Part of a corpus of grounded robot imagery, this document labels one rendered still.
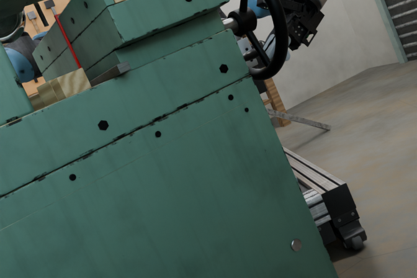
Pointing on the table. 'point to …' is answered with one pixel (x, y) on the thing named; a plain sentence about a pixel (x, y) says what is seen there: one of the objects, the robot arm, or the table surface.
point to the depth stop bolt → (41, 14)
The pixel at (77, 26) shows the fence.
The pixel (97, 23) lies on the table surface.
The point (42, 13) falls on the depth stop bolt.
